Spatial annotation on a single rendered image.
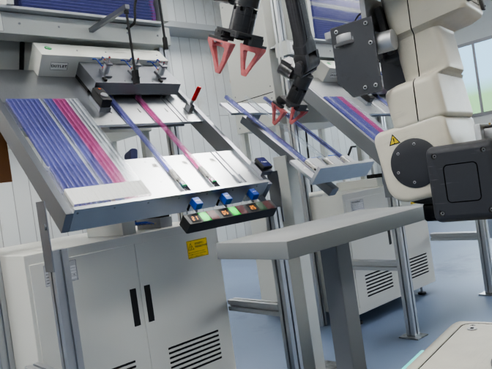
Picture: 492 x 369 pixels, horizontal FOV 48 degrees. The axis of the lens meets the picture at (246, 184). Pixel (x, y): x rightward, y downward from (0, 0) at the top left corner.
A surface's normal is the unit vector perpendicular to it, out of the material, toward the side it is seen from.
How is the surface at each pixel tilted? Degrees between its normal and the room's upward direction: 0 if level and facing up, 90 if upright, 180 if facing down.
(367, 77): 90
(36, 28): 90
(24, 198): 90
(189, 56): 90
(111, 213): 134
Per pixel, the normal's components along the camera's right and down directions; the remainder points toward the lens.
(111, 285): 0.66, -0.09
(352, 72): -0.60, 0.09
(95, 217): 0.58, 0.62
